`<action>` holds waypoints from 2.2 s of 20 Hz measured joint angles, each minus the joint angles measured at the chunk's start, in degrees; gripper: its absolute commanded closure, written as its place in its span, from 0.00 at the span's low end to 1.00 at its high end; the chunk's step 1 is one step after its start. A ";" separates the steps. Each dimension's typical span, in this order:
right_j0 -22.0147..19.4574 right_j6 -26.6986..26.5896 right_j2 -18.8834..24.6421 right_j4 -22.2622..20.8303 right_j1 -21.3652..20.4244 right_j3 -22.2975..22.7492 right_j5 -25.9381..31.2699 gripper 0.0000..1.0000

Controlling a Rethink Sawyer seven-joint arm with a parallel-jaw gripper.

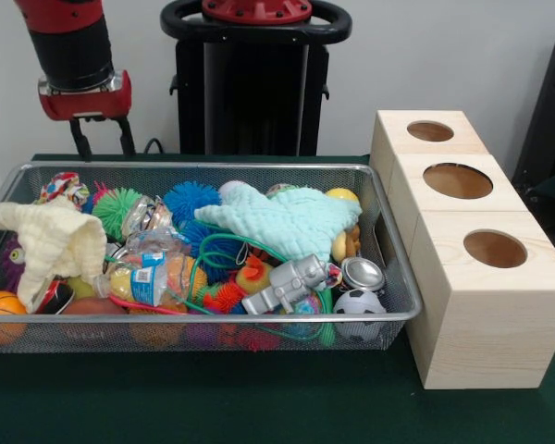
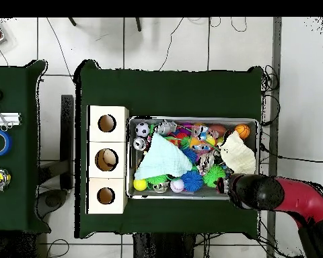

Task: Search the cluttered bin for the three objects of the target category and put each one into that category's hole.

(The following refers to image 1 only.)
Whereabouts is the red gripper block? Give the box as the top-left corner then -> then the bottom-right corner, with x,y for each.
39,69 -> 137,161

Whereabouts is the crushed clear plastic bottle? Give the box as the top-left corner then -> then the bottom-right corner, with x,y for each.
92,228 -> 200,309

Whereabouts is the wooden box with three holes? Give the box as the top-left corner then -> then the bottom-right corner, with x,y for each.
368,109 -> 555,390

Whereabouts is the blue spiky ball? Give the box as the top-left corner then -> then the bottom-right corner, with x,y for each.
162,180 -> 223,228

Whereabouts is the cream yellow cloth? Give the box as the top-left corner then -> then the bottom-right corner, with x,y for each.
0,196 -> 108,314

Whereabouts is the orange basketball toy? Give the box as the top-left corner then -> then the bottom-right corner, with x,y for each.
0,290 -> 30,346

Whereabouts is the mint green cloth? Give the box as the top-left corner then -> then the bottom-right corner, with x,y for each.
193,187 -> 363,264

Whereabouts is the silver robot toy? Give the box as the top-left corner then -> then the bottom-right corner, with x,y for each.
240,253 -> 329,316

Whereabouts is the yellow ball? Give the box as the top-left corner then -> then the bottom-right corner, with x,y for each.
326,187 -> 361,207

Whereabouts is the dark green table cloth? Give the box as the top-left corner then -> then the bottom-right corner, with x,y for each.
0,153 -> 555,444

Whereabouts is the crushed silver can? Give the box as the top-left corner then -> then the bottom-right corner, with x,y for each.
339,256 -> 386,292

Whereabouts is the black and white soccer ball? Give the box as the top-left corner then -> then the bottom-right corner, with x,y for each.
332,289 -> 389,343

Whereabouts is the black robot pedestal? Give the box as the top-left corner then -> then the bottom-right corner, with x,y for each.
159,0 -> 352,157

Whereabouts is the shallow wire mesh bin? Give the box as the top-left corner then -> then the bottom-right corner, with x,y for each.
0,161 -> 423,356

